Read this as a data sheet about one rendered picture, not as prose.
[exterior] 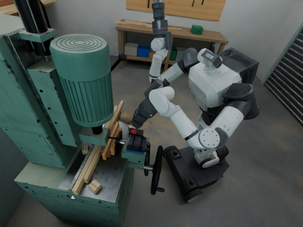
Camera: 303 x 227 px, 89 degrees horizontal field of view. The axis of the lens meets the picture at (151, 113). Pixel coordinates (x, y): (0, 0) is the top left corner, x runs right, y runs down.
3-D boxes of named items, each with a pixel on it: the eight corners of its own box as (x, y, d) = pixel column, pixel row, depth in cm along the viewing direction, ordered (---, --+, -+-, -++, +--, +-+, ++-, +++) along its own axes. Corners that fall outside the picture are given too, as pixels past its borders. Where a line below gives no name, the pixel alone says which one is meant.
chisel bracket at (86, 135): (106, 148, 81) (104, 138, 75) (80, 143, 82) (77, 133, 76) (111, 137, 87) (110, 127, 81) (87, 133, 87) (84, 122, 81)
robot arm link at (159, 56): (162, 34, 95) (158, 56, 104) (154, 37, 89) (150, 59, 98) (172, 38, 93) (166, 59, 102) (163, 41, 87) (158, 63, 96)
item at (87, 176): (88, 183, 75) (86, 179, 73) (84, 182, 76) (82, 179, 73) (123, 104, 121) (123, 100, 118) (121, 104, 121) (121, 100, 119)
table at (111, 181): (134, 211, 74) (135, 207, 70) (73, 198, 75) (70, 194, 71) (152, 122, 118) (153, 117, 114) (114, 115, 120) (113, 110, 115)
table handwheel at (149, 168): (167, 147, 82) (163, 144, 111) (130, 140, 83) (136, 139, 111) (157, 205, 78) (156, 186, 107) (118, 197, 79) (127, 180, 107)
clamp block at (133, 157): (144, 165, 89) (145, 156, 83) (121, 161, 89) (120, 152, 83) (148, 144, 100) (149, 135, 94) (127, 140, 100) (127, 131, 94)
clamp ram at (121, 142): (127, 154, 89) (128, 145, 83) (115, 152, 89) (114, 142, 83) (131, 142, 95) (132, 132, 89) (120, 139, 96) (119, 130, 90)
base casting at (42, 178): (118, 208, 85) (117, 203, 79) (20, 188, 88) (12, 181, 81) (136, 143, 118) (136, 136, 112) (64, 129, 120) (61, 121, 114)
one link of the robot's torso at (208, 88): (221, 79, 117) (223, 34, 90) (257, 108, 94) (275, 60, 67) (186, 98, 116) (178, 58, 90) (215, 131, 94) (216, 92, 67)
